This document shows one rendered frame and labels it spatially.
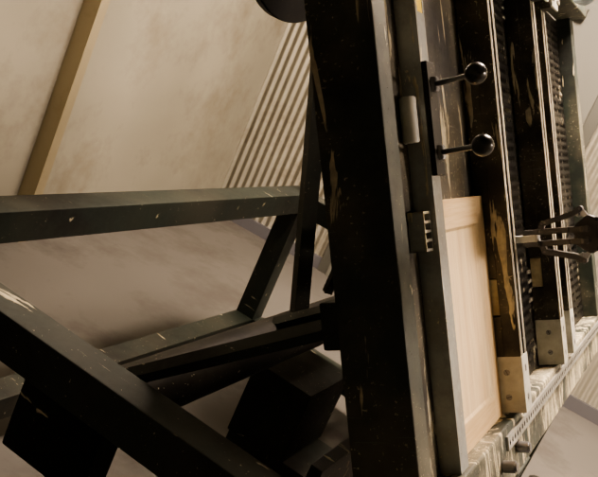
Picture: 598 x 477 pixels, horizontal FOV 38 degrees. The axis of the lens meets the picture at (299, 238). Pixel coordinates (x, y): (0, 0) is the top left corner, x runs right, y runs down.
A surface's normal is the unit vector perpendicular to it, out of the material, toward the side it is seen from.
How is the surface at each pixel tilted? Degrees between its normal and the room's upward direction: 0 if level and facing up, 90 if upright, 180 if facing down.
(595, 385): 90
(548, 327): 90
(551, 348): 90
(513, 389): 90
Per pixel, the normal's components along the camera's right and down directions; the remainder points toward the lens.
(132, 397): 0.39, -0.88
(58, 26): 0.83, 0.46
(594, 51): -0.40, 0.09
